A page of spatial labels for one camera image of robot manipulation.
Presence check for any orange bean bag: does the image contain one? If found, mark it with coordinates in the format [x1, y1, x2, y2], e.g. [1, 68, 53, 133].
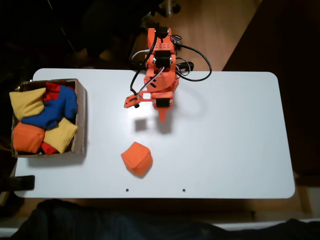
[120, 141, 154, 179]
[12, 122, 46, 154]

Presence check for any cardboard box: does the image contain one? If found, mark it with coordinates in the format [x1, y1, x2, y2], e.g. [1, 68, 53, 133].
[11, 78, 88, 159]

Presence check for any blue bean bag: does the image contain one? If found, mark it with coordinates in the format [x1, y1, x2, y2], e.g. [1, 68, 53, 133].
[20, 85, 79, 130]

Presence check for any yellow bean bag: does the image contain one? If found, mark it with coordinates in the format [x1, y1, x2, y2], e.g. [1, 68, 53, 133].
[43, 117, 79, 154]
[9, 87, 47, 122]

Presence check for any red bean bag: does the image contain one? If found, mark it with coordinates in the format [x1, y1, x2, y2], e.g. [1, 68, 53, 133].
[43, 81, 76, 103]
[39, 141, 59, 156]

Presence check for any black table clamp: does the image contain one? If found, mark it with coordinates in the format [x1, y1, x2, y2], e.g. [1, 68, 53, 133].
[0, 175, 36, 192]
[176, 61, 195, 76]

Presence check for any office chair base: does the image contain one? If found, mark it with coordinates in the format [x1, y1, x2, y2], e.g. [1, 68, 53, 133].
[139, 0, 182, 19]

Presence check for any person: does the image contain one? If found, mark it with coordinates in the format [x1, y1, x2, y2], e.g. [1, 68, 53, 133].
[9, 198, 320, 240]

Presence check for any orange camera mount with camera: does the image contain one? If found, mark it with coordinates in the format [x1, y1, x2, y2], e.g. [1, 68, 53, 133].
[122, 91, 153, 110]

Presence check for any white cable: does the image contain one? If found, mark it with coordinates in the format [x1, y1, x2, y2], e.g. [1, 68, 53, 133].
[130, 49, 151, 61]

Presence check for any black camera cable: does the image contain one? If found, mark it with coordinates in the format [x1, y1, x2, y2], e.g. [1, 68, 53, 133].
[129, 23, 213, 98]

